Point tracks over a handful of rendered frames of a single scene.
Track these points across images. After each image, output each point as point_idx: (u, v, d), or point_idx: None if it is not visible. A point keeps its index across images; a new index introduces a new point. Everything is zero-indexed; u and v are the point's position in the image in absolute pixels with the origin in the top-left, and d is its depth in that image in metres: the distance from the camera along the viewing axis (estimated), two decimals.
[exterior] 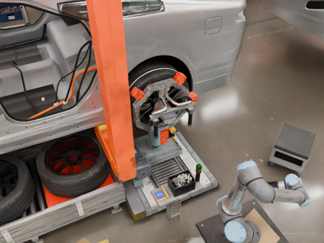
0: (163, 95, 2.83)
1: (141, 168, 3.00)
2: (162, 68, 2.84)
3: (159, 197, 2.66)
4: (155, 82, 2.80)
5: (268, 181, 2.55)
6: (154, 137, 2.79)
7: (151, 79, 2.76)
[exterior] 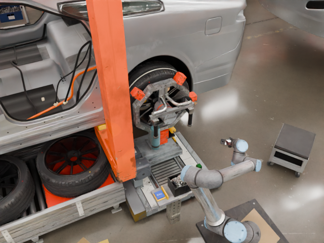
0: (163, 95, 2.83)
1: (141, 168, 3.00)
2: (162, 68, 2.84)
3: (159, 197, 2.66)
4: (155, 82, 2.80)
5: None
6: (154, 137, 2.79)
7: (151, 79, 2.76)
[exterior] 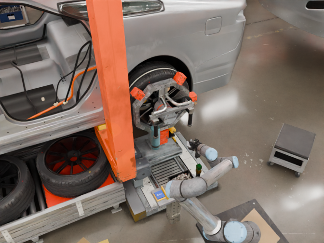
0: (163, 95, 2.83)
1: (141, 168, 3.00)
2: (162, 68, 2.84)
3: (159, 197, 2.66)
4: (155, 82, 2.80)
5: (198, 139, 2.69)
6: (154, 137, 2.79)
7: (151, 79, 2.76)
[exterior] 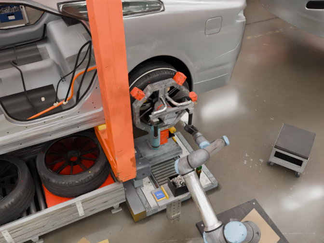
0: (163, 95, 2.83)
1: (141, 168, 3.00)
2: (162, 68, 2.84)
3: (159, 197, 2.66)
4: (155, 82, 2.80)
5: None
6: (154, 137, 2.79)
7: (151, 79, 2.76)
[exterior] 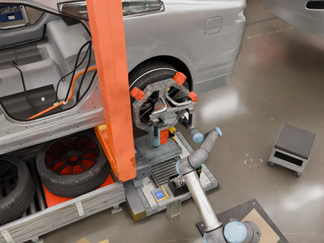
0: (163, 95, 2.83)
1: (141, 168, 3.00)
2: (162, 68, 2.84)
3: (159, 197, 2.66)
4: (155, 82, 2.80)
5: None
6: (154, 137, 2.79)
7: (151, 79, 2.76)
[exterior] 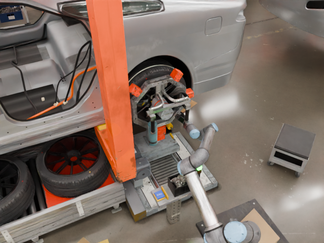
0: (160, 91, 2.87)
1: (141, 168, 3.00)
2: (159, 65, 2.87)
3: (159, 197, 2.66)
4: (152, 78, 2.84)
5: None
6: (151, 133, 2.83)
7: (148, 76, 2.80)
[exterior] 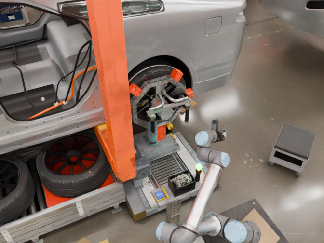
0: (160, 91, 2.87)
1: (141, 168, 3.00)
2: (159, 65, 2.87)
3: (159, 197, 2.66)
4: (152, 78, 2.84)
5: None
6: (151, 133, 2.83)
7: (148, 76, 2.80)
